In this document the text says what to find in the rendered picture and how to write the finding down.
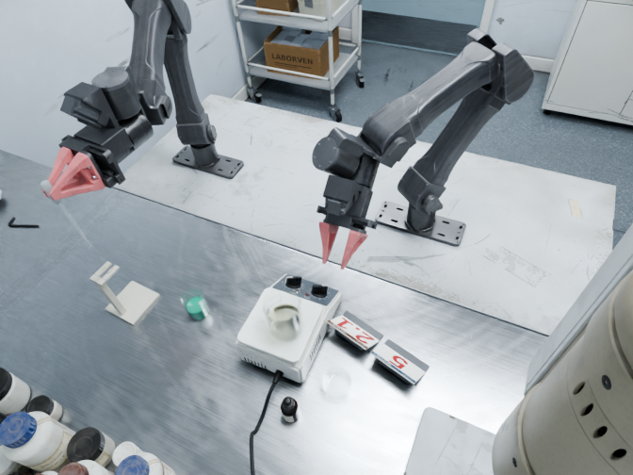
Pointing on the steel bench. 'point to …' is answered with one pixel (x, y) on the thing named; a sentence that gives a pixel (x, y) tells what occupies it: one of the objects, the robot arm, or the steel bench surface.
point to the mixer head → (579, 385)
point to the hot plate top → (248, 335)
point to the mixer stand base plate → (449, 447)
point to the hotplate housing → (302, 353)
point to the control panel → (309, 291)
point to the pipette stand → (131, 303)
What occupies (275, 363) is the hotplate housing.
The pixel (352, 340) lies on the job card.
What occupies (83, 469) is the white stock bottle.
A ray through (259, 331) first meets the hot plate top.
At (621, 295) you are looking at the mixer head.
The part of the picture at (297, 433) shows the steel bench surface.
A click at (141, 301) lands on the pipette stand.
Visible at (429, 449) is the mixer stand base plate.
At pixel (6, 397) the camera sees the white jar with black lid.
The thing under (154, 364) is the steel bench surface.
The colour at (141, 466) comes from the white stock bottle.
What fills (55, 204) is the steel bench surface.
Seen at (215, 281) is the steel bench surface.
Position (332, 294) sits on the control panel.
